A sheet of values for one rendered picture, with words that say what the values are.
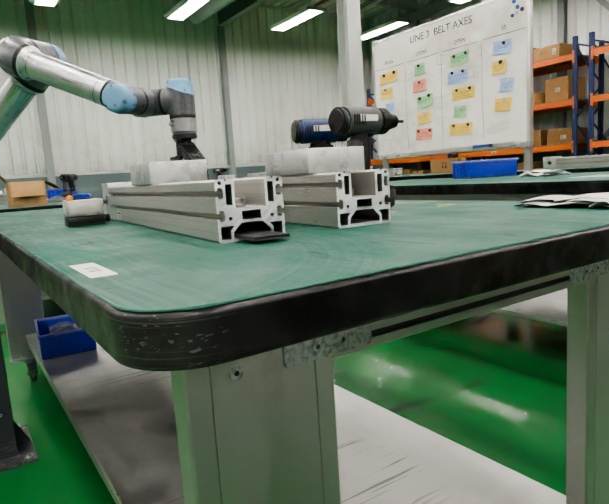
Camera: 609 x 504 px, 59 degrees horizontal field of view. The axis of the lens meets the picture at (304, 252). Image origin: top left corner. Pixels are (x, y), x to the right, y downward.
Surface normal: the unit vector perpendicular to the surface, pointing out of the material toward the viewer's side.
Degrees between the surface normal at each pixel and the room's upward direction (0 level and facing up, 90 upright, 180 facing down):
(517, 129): 90
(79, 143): 90
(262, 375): 90
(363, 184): 90
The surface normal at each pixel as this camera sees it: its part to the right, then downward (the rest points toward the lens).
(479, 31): -0.83, 0.14
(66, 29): 0.55, 0.08
